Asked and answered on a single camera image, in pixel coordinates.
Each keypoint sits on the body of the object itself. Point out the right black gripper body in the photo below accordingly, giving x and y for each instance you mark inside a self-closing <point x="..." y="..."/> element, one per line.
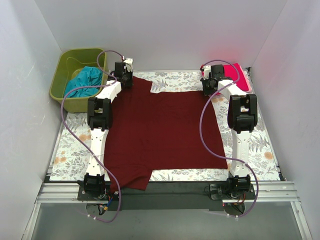
<point x="207" y="88"/>

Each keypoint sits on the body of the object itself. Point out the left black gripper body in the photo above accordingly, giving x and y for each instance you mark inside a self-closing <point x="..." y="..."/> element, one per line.
<point x="126" y="81"/>

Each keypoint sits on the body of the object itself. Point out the dark red t shirt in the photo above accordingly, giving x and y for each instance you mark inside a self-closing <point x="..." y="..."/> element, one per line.
<point x="160" y="131"/>

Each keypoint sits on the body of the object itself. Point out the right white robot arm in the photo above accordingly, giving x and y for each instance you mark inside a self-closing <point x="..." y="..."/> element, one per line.
<point x="242" y="117"/>

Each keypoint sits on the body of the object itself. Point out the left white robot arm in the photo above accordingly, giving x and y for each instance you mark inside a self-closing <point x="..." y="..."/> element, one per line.
<point x="100" y="120"/>

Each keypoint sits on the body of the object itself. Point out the folded pink t shirt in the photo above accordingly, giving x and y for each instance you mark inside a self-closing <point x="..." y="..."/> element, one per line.
<point x="228" y="77"/>

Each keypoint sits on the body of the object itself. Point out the teal t shirt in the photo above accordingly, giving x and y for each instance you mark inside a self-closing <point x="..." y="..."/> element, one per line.
<point x="88" y="76"/>

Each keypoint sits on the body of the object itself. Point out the olive green plastic bin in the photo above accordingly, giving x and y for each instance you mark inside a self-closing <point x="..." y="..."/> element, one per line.
<point x="69" y="65"/>

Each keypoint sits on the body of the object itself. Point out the floral table mat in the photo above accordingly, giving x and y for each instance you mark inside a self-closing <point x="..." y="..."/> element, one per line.
<point x="71" y="158"/>

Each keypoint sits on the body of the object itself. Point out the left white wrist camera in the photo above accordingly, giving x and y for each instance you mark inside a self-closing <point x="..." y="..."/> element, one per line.
<point x="128" y="64"/>

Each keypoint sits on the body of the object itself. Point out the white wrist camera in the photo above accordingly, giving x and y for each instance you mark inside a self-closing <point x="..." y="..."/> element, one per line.
<point x="128" y="64"/>
<point x="206" y="72"/>

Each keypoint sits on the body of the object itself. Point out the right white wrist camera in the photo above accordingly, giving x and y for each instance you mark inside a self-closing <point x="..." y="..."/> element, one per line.
<point x="206" y="72"/>

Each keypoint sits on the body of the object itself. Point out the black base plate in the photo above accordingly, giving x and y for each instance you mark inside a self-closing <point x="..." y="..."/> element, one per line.
<point x="176" y="195"/>

